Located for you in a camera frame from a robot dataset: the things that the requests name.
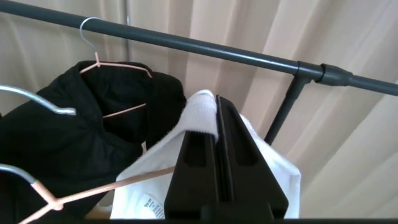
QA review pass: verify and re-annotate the white printed t-shirt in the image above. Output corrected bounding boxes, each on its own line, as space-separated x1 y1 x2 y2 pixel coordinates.
110 89 302 220

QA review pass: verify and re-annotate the black garment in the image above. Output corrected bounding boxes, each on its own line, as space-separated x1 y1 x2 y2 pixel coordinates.
0 60 188 224

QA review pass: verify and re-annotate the pink clothes hanger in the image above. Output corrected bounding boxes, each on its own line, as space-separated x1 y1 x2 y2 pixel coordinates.
79 17 154 119
0 85 177 224

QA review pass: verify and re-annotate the black clothes rack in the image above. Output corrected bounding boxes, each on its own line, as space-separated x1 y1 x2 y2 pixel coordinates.
0 0 398 146

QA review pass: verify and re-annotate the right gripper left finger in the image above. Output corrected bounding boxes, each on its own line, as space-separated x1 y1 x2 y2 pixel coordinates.
164 130 223 219

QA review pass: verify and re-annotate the beige curtain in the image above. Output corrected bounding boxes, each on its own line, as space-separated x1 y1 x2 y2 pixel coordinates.
0 0 398 219

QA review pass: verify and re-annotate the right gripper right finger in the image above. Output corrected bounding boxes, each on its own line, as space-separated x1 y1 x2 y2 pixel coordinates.
217 95 289 219

